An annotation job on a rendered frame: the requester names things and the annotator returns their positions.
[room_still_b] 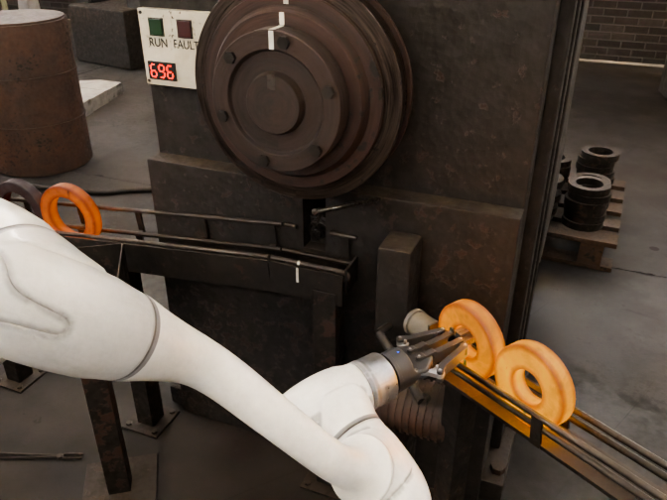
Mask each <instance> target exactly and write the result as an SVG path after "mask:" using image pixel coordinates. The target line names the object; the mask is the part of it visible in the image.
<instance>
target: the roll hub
mask: <svg viewBox="0 0 667 500"><path fill-rule="evenodd" d="M274 27H276V26H269V27H264V28H261V29H258V30H255V31H252V32H249V33H246V34H244V35H242V36H240V37H239V38H237V39H236V40H234V41H233V42H232V43H231V44H230V45H229V46H228V47H227V48H226V49H225V51H224V52H223V54H222V55H221V57H220V59H219V61H218V63H217V65H216V68H215V72H214V76H213V83H212V97H213V104H214V109H215V112H216V115H217V113H218V111H219V110H224V111H226V112H227V114H228V116H229V117H228V119H227V121H226V122H220V121H219V120H218V121H219V123H220V126H221V128H222V130H223V131H224V133H225V135H226V136H227V138H228V139H229V141H230V142H231V143H232V144H233V146H234V147H235V148H236V149H237V150H238V151H239V152H240V153H241V154H242V155H244V156H245V157H246V158H247V159H249V160H250V161H252V162H253V163H255V164H257V165H259V166H260V164H259V162H258V159H259V157H260V156H261V155H266V156H268V158H269V160H270V163H269V164H268V166H267V167H264V166H261V167H264V168H266V169H269V170H273V171H278V172H294V171H299V170H303V169H305V168H308V167H310V166H312V165H313V164H315V163H316V162H318V161H319V160H320V159H321V158H323V157H324V156H325V155H326V154H328V153H329V152H330V151H331V150H332V149H333V148H334V147H335V145H336V144H337V143H338V141H339V140H340V138H341V136H342V134H343V132H344V130H345V127H346V123H347V119H348V112H349V97H348V90H347V86H346V82H345V79H344V76H343V74H342V71H341V69H340V67H339V65H338V63H337V62H336V60H335V59H334V57H333V55H332V54H331V53H330V52H329V51H328V49H327V48H326V47H325V46H324V45H323V44H321V43H320V42H319V41H318V40H317V39H315V38H314V37H312V36H311V35H309V34H307V33H305V32H303V31H301V30H298V29H295V28H291V27H287V26H283V27H280V28H277V29H275V30H269V29H271V28H274ZM268 31H273V38H274V50H269V37H268ZM281 36H282V37H287V38H288V40H289V42H290V45H289V47H288V49H287V50H281V49H279V47H278V45H277V41H278V39H279V37H281ZM225 52H234V54H235V56H236V60H235V62H234V63H226V61H225V60H224V58H223V57H224V54H225ZM325 86H332V87H333V90H334V92H335V94H334V95H333V98H332V99H328V98H324V96H323V94H322V90H323V89H324V87H325ZM313 145H316V146H320V148H321V150H322V153H321V155H320V156H319V157H318V158H316V157H312V155H311V153H310V150H311V148H312V146H313Z"/></svg>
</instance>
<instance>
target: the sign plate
mask: <svg viewBox="0 0 667 500"><path fill-rule="evenodd" d="M137 11H138V18H139V25H140V33H141V40H142V47H143V54H144V61H145V69H146V75H147V82H148V83H151V84H160V85H168V86H176V87H185V88H193V89H197V87H196V73H195V66H196V53H197V47H198V42H199V38H200V33H201V30H202V27H203V25H204V23H205V20H206V18H207V17H208V15H209V13H210V12H209V11H195V10H180V9H165V8H150V7H140V8H137ZM148 19H159V20H162V28H163V36H160V35H150V29H149V21H148ZM177 21H186V22H191V32H192V37H191V38H184V37H179V36H178V27H177ZM151 63H154V64H155V65H151V68H152V69H154V70H155V71H152V69H150V64H151ZM159 64H162V65H163V66H164V67H165V70H164V69H163V66H161V65H159ZM158 65H159V68H160V70H164V72H160V70H158ZM167 65H170V66H168V71H171V72H172V73H173V74H174V78H173V79H169V77H173V76H172V73H169V77H167V72H168V71H167V69H166V66H167ZM151 71H152V74H153V75H155V76H156V72H157V75H158V76H157V77H153V75H151ZM164 73H165V75H166V77H165V78H161V76H164Z"/></svg>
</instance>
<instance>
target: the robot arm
mask: <svg viewBox="0 0 667 500"><path fill-rule="evenodd" d="M438 334H439V335H438ZM473 343H475V340H474V337H473V336H472V334H471V333H470V332H469V330H468V329H466V328H465V327H463V326H462V327H460V328H457V329H455V328H454V327H450V330H449V331H447V330H446V329H445V328H444V327H438V328H434V329H430V330H426V331H422V332H418V333H415V334H411V335H398V336H397V337H396V347H392V348H390V349H388V350H386V351H384V352H381V353H376V352H372V353H370V354H368V355H365V356H363V357H361V358H359V359H357V360H353V361H351V362H349V363H348V364H345V365H342V366H335V367H331V368H328V369H325V370H323V371H321V372H318V373H316V374H314V375H312V376H310V377H308V378H307V379H305V380H303V381H301V382H300V383H298V384H297V385H295V386H294V387H292V388H291V389H289V390H288V391H287V392H286V393H284V394H283V395H282V394H281V393H280V392H279V391H278V390H277V389H275V388H274V387H273V386H272V385H271V384H269V383H268V382H267V381H266V380H265V379H264V378H262V377H261V376H260V375H259V374H258V373H256V372H255V371H254V370H253V369H252V368H250V367H249V366H248V365H247V364H246V363H244V362H243V361H242V360H240V359H239V358H238V357H237V356H235V355H234V354H232V353H231V352H230V351H228V350H227V349H226V348H224V347H223V346H221V345H220V344H218V343H217V342H215V341H214V340H212V339H211V338H209V337H208V336H206V335H204V334H203V333H201V332H200V331H198V330H196V329H195V328H193V327H192V326H190V325H188V324H187V323H185V322H184V321H182V320H181V319H179V318H178V317H177V316H175V315H174V314H172V313H171V312H169V311H168V310H166V309H165V308H164V307H162V306H161V305H160V304H159V303H157V302H156V301H155V300H153V299H152V298H151V297H149V296H147V295H145V294H143V293H141V292H140V291H138V290H136V289H134V288H133V287H131V286H129V285H128V284H126V283H125V282H123V281H122V280H120V279H118V278H116V277H114V276H112V275H110V274H107V273H106V271H105V270H104V268H102V267H101V266H100V265H98V264H97V263H96V262H94V261H93V260H91V259H90V258H89V257H87V256H86V255H85V254H83V253H82V252H80V251H79V250H78V249H77V248H76V247H74V246H73V245H72V244H71V243H69V242H68V241H67V240H65V239H64V238H63V237H61V236H60V235H58V234H57V233H56V232H55V231H54V230H53V229H52V227H51V226H50V225H49V224H48V223H46V222H45V221H44V220H42V219H40V218H39V217H37V216H36V215H34V214H33V213H31V212H29V211H28V210H26V209H24V208H22V207H20V206H18V205H16V204H14V203H12V202H10V201H8V200H5V199H3V198H0V364H1V363H3V362H4V361H5V360H10V361H13V362H16V363H19V364H22V365H26V366H29V367H33V368H36V369H40V370H44V371H48V372H52V373H57V374H61V375H66V376H69V377H74V378H84V379H98V380H108V381H115V382H127V381H162V382H175V383H180V384H183V385H186V386H189V387H191V388H194V389H196V390H198V391H199V392H201V393H203V394H205V395H206V396H208V397H209V398H211V399H213V400H214V401H215V402H217V403H218V404H220V405H221V406H223V407H224V408H225V409H226V410H227V411H229V412H230V413H231V414H233V415H234V416H235V417H237V418H238V419H239V420H241V421H242V422H244V423H245V424H246V425H248V426H249V427H250V428H252V429H253V430H254V431H256V432H257V433H259V434H261V435H262V436H264V437H265V438H267V439H268V440H269V441H271V442H272V443H273V444H275V445H276V446H278V447H279V448H280V449H282V450H283V451H284V452H286V453H287V454H288V455H290V456H291V457H293V458H294V459H295V460H297V461H298V462H299V463H301V464H302V465H303V466H305V467H306V468H308V469H309V470H310V471H312V472H313V473H315V474H316V475H317V476H318V477H320V478H322V479H323V480H325V481H327V482H329V483H330V484H331V485H332V487H333V490H334V492H335V493H336V495H337V496H338V497H339V498H340V499H341V500H432V498H431V493H430V489H429V487H428V484H427V481H426V479H425V477H424V475H423V473H422V471H421V469H420V468H419V466H418V465H417V463H416V462H415V460H414V459H413V457H412V456H411V455H410V453H409V452H408V450H407V449H406V448H405V446H404V445H403V444H402V443H401V441H400V440H399V439H398V438H397V436H396V435H395V434H393V433H392V432H391V431H390V430H389V429H388V428H387V427H386V426H385V425H384V424H383V422H382V421H381V420H380V419H379V417H378V416H377V414H376V412H375V410H376V409H377V408H378V407H380V406H382V405H384V404H386V403H388V402H390V401H392V400H394V399H395V398H396V397H397V395H398V393H399V392H401V391H403V390H405V389H407V388H409V387H410V386H412V385H413V384H414V383H415V382H416V381H417V380H419V379H425V378H427V377H428V376H430V377H434V378H437V379H436V380H437V382H439V383H442V382H443V381H444V378H445V376H446V375H447V374H448V373H449V372H450V371H451V370H452V369H454V368H455V367H456V366H457V365H458V364H459V363H460V362H462V361H463V360H464V359H465V358H466V357H467V351H468V346H469V345H471V344H473ZM442 360H443V361H442ZM440 361H441V363H440V364H439V365H438V364H437V363H438V362H440ZM435 366H436V367H435ZM432 367H434V368H433V369H432Z"/></svg>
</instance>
